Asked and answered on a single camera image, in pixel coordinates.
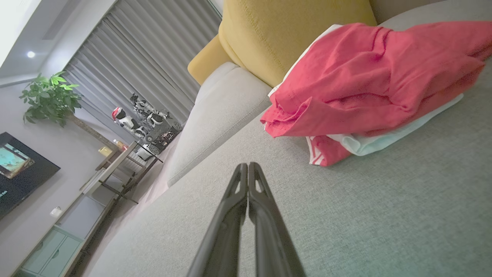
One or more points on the grey pleated curtain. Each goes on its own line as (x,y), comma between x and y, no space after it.
(146,57)

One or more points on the grey fabric sofa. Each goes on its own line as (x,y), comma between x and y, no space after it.
(365,215)

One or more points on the round ceiling spotlight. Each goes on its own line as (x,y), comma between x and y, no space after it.
(30,54)

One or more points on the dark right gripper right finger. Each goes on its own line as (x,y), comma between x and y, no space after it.
(271,234)

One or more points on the pale green tv cabinet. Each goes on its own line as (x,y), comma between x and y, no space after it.
(57,250)

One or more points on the small red bottles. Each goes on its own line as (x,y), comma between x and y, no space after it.
(120,145)

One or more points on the black flat television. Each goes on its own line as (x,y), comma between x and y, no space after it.
(23,181)

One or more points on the red mesh shorts white stripes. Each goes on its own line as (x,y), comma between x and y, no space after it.
(365,80)

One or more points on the grey sofa back cushion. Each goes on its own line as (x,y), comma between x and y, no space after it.
(215,119)

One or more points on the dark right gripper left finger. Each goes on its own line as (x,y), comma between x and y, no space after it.
(225,234)

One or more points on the white robot toy red cap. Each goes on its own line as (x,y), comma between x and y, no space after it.
(127,121)

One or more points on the black wheeled robot base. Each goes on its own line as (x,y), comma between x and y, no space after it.
(165,134)

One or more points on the yellow cushion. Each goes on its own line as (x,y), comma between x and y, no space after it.
(276,34)

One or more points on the small white bin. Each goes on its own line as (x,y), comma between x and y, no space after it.
(145,152)

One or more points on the glass top side table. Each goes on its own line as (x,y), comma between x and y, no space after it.
(115,165)

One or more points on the white black humanoid robot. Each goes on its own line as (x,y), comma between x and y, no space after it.
(152,111)

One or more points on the white wall socket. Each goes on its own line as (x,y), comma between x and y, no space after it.
(55,212)

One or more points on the green potted plant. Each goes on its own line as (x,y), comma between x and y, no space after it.
(50,98)

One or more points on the red numbered jersey shirt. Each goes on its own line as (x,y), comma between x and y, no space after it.
(365,144)

